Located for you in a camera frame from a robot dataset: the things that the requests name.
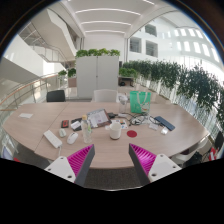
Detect green tote bag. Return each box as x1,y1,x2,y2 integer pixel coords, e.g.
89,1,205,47
129,90,152,115

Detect row of green trees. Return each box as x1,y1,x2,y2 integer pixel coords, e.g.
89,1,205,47
121,59,224,128

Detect black chair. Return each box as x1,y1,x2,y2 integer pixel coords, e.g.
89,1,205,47
45,89,67,103

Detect dark blue keyboard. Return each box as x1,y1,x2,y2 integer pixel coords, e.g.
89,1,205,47
153,115,176,132

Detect tangled black cables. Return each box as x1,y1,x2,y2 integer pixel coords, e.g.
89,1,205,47
126,112,161,127

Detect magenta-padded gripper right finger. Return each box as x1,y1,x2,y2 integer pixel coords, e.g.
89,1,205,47
128,143,183,186

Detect green plants on cabinet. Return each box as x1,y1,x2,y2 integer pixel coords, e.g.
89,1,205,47
75,48,121,58

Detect colourful sticker sheet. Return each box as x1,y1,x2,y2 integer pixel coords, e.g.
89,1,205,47
105,119,129,131

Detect white paper note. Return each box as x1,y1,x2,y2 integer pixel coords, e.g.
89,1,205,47
18,112,34,120

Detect black notebook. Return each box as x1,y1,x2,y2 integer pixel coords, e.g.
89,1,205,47
70,116,84,133

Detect large clear water bottle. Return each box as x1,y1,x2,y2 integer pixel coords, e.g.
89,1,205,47
118,92,129,114

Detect white chair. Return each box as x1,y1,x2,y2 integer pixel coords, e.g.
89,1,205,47
92,88,119,103
173,136,209,166

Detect white computer mouse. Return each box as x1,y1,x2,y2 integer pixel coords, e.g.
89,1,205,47
66,131,79,145

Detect white cabinet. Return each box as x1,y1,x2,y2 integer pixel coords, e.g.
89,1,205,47
75,55,120,99

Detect white card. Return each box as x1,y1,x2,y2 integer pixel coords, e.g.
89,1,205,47
70,120,82,131

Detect flat round red coaster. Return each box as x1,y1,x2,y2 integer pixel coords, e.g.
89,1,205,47
126,129,138,139

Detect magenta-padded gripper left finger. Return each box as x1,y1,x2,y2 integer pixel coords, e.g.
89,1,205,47
44,143,96,188

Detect open printed booklet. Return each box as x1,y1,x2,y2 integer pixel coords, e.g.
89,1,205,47
85,108,112,129

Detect clear yellow-capped drink bottle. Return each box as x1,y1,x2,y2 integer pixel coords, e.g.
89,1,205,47
80,114,93,144

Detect glass railing with wooden handrail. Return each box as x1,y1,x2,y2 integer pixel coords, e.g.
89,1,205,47
0,73,59,114

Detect ceiling light strips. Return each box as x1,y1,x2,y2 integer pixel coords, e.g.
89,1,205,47
74,0,156,34

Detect white cup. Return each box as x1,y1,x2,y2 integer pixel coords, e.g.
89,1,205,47
109,120,123,141

